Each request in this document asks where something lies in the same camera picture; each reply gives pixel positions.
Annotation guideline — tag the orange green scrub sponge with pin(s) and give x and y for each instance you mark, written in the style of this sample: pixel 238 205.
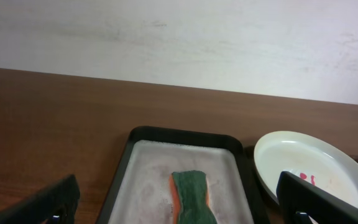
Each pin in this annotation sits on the orange green scrub sponge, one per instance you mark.
pixel 190 197

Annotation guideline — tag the white plate with red stain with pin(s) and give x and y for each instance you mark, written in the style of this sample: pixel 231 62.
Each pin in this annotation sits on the white plate with red stain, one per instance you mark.
pixel 310 159

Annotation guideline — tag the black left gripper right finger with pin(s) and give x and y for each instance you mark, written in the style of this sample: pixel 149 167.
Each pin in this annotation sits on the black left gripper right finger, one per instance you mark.
pixel 302 202

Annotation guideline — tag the small black metal tray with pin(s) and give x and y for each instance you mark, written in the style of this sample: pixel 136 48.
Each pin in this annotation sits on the small black metal tray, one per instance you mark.
pixel 140 191

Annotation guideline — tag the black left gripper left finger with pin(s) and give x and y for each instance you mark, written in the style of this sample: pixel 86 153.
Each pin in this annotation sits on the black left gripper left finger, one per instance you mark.
pixel 56 203

